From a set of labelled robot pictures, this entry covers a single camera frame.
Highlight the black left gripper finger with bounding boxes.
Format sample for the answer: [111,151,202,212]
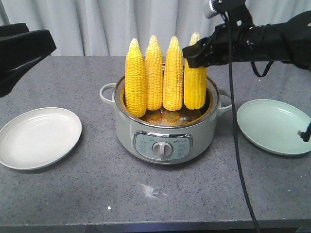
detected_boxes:
[0,23,56,73]
[0,58,43,98]

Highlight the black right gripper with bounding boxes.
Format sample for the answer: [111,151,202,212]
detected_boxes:
[182,20,255,68]

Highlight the yellow corn cob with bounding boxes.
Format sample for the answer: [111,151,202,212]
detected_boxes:
[145,35,163,111]
[163,36,183,111]
[125,38,146,117]
[183,32,207,110]

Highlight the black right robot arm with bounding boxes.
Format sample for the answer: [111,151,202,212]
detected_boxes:
[182,11,311,69]

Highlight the grey curtain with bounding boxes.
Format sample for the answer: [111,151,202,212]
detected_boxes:
[0,0,311,57]

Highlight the cream round plate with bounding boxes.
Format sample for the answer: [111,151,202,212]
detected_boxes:
[0,107,82,170]

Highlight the green electric cooking pot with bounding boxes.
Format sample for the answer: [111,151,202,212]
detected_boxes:
[100,77,232,165]

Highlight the light green round plate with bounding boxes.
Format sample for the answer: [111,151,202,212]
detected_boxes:
[237,99,311,156]

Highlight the black right camera cable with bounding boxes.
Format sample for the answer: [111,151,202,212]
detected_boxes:
[220,9,311,233]

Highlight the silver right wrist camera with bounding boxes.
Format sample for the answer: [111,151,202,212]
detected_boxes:
[204,0,219,19]

